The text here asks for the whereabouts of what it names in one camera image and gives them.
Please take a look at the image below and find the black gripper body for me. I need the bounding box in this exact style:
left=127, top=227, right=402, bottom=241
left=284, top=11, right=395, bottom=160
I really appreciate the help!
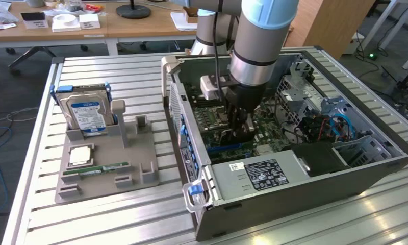
left=224, top=85, right=267, bottom=114

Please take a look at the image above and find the green motherboard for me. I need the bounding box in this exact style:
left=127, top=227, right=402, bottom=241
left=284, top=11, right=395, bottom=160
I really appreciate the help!
left=189, top=93, right=295, bottom=165

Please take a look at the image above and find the blue expansion slot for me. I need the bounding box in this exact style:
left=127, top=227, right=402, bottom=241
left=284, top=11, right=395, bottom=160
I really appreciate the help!
left=207, top=144, right=244, bottom=153

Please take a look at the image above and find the silver chipset heatsink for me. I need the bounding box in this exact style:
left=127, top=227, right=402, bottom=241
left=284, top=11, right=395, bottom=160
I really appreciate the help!
left=255, top=145, right=276, bottom=155

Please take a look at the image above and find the metal disk bay cage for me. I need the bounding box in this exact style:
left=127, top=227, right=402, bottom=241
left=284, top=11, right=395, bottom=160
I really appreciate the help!
left=275, top=60, right=329, bottom=120
left=331, top=134, right=394, bottom=169

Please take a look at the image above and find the grey power supply unit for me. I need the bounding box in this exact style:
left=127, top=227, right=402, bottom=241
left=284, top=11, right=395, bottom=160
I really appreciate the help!
left=209, top=149, right=311, bottom=201

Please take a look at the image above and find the grey parts rack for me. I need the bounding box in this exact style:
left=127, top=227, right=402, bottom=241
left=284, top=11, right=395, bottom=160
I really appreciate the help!
left=53, top=99, right=161, bottom=205

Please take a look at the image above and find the open grey PC case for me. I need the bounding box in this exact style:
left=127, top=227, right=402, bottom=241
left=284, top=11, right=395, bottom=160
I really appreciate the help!
left=160, top=50, right=408, bottom=242

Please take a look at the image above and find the stack of papers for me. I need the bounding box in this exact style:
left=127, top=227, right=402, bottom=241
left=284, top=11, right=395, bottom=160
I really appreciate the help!
left=171, top=11, right=199, bottom=32

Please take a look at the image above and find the cardboard box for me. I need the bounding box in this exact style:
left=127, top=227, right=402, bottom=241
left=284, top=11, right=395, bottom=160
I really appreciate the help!
left=183, top=6, right=200, bottom=18

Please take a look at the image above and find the wooden cabinet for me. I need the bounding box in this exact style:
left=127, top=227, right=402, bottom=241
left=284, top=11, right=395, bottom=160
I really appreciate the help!
left=285, top=0, right=377, bottom=60

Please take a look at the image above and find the white socket box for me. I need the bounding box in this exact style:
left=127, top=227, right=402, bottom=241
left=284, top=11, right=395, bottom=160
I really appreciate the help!
left=347, top=32, right=364, bottom=56

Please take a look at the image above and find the wooden desk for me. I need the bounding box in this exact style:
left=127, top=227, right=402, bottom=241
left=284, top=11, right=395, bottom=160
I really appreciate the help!
left=107, top=0, right=295, bottom=56
left=0, top=0, right=109, bottom=56

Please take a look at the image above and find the hard disk in blue carrier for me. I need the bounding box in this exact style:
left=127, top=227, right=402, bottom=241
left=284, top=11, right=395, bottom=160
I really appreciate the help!
left=49, top=83, right=119, bottom=135

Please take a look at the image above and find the green RAM stick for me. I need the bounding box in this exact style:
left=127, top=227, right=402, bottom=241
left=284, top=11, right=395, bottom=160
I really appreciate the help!
left=63, top=162, right=129, bottom=176

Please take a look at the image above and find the black lamp base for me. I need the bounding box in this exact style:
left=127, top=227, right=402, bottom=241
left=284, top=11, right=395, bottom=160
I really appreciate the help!
left=115, top=0, right=152, bottom=20

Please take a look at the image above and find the silver CPU chip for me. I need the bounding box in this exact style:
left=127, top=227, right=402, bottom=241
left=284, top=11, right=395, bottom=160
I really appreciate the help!
left=69, top=146, right=92, bottom=165

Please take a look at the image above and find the plain white box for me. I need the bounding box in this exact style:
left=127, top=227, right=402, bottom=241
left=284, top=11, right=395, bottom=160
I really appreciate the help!
left=79, top=14, right=100, bottom=30

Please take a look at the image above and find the red small item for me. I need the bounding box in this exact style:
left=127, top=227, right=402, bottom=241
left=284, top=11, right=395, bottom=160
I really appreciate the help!
left=84, top=3, right=103, bottom=14

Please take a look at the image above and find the flat white box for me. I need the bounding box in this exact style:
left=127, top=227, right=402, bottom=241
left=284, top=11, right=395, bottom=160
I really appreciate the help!
left=51, top=22, right=81, bottom=33

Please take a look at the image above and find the white tape roll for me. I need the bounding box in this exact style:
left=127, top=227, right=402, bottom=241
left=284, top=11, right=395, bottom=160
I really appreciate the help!
left=53, top=14, right=77, bottom=26

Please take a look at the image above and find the black chair base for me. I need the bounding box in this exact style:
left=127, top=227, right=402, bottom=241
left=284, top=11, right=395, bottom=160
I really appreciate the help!
left=5, top=46, right=57, bottom=75

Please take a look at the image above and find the white box with black top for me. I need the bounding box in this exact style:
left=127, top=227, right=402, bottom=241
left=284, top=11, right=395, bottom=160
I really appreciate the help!
left=21, top=12, right=49, bottom=30

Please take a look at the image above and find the clear plastic bag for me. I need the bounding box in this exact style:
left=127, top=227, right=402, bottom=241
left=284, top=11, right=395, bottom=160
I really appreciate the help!
left=0, top=1, right=20, bottom=24

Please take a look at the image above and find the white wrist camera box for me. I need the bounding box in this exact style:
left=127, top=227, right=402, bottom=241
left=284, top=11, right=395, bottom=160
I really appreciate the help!
left=199, top=74, right=231, bottom=101

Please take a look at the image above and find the black cable bundle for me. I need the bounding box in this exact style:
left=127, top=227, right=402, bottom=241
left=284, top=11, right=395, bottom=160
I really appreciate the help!
left=297, top=117, right=323, bottom=142

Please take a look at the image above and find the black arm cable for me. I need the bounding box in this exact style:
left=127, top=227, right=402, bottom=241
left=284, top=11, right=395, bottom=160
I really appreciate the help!
left=213, top=11, right=225, bottom=102

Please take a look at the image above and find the red wire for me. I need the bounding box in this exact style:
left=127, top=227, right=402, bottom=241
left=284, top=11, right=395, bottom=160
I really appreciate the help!
left=319, top=117, right=328, bottom=140

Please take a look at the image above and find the blue wire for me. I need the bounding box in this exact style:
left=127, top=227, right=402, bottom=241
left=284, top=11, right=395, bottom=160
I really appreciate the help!
left=328, top=115, right=357, bottom=140

